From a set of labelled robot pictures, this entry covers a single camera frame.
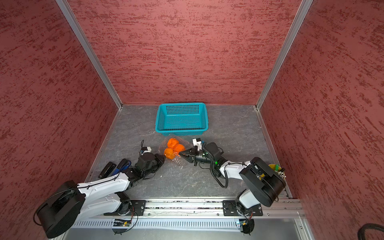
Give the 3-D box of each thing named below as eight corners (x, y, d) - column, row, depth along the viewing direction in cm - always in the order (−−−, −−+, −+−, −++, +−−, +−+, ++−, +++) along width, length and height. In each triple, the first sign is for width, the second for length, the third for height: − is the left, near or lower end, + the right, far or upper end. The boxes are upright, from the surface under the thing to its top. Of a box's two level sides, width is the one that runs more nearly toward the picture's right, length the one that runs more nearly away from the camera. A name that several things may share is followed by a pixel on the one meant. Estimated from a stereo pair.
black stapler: (100, 178, 86) (96, 176, 82) (113, 164, 91) (109, 161, 87) (105, 181, 85) (101, 178, 81) (117, 166, 90) (114, 163, 87)
